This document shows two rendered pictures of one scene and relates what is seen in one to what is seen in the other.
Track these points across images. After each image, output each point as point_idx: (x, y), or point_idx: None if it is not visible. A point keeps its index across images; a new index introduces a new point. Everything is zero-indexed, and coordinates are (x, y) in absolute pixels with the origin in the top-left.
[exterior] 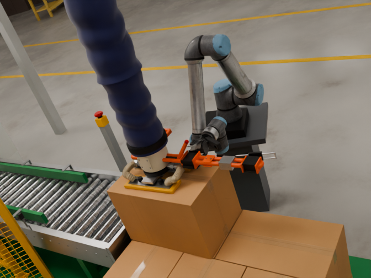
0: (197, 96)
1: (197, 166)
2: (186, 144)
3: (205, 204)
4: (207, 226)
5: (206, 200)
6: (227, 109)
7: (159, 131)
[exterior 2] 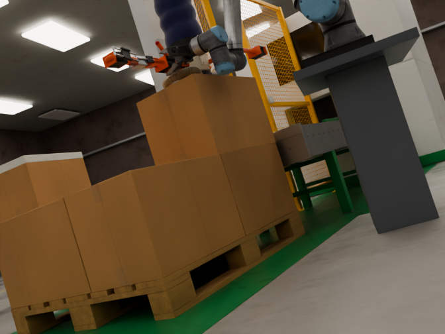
0: (223, 2)
1: (159, 70)
2: (156, 45)
3: (154, 112)
4: (156, 137)
5: (157, 109)
6: (323, 32)
7: (173, 35)
